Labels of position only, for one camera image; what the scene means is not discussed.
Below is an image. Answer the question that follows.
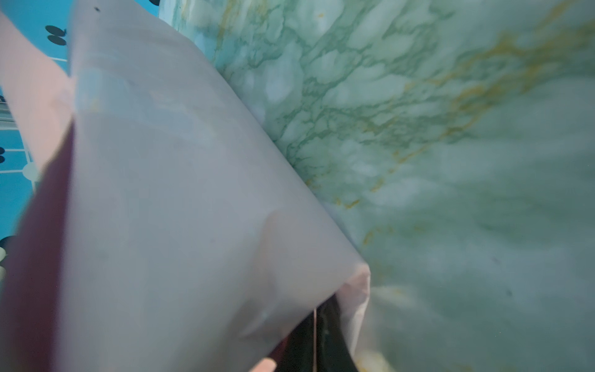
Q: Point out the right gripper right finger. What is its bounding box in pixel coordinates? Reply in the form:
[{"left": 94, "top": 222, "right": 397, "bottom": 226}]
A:
[{"left": 316, "top": 296, "right": 358, "bottom": 372}]

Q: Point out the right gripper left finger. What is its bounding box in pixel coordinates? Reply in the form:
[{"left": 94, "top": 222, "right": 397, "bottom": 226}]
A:
[{"left": 279, "top": 313, "right": 315, "bottom": 372}]

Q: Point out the purple wrapping paper sheet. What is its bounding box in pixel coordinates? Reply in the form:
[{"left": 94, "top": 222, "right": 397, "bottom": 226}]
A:
[{"left": 1, "top": 1, "right": 370, "bottom": 371}]

